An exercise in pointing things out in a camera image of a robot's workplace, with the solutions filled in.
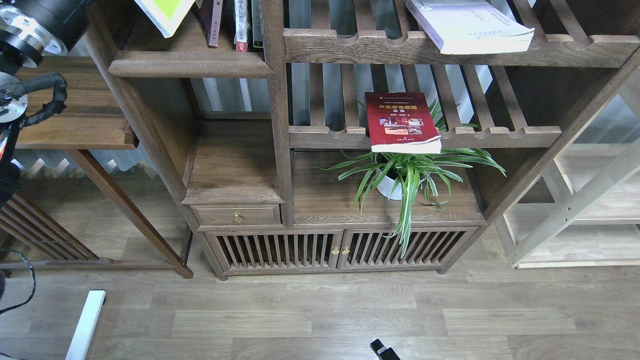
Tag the yellow green cover book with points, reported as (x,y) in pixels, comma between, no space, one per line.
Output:
(166,15)

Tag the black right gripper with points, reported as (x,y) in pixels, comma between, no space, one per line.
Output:
(382,351)

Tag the dark wooden side table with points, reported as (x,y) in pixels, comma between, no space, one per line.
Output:
(93,120)

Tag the light wooden shelf unit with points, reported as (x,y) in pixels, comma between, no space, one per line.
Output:
(592,215)

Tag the white thick book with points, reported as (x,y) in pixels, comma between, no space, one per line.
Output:
(469,27)

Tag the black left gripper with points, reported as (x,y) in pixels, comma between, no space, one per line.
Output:
(30,28)

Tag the green spider plant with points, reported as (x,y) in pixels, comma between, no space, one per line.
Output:
(438,169)

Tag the brass drawer knob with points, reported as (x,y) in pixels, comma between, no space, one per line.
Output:
(237,218)

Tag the red cover book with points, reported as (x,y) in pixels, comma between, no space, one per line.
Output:
(401,122)

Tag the white flat bar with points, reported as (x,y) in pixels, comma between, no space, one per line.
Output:
(87,322)

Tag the white plant pot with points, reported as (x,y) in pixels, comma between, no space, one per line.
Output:
(391,185)

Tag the dark wooden bookshelf cabinet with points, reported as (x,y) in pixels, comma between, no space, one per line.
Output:
(254,133)

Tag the white red upright book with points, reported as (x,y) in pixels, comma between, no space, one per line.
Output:
(242,27)

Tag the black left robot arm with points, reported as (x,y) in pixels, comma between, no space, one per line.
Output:
(14,102)

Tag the dark green upright book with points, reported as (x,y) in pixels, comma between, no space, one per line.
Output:
(256,26)

